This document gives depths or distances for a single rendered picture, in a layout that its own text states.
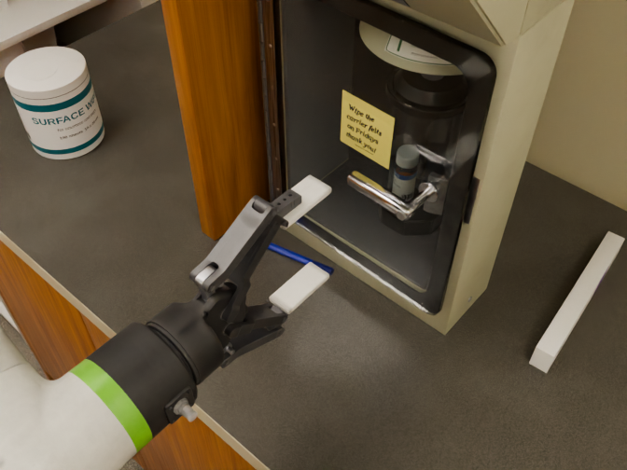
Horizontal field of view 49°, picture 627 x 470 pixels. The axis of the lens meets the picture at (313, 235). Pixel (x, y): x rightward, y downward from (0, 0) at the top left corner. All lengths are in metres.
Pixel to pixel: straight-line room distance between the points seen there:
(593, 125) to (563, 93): 0.07
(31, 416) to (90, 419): 0.04
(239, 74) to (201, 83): 0.07
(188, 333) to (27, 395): 0.14
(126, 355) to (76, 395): 0.05
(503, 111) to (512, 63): 0.06
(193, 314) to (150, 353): 0.06
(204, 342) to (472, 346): 0.46
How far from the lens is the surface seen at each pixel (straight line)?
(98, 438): 0.59
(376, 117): 0.78
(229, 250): 0.62
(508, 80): 0.68
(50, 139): 1.25
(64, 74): 1.22
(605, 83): 1.16
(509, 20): 0.62
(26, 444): 0.58
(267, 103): 0.92
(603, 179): 1.25
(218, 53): 0.90
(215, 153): 0.98
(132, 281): 1.06
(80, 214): 1.17
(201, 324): 0.63
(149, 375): 0.60
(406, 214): 0.75
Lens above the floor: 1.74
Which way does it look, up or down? 48 degrees down
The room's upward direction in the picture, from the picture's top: straight up
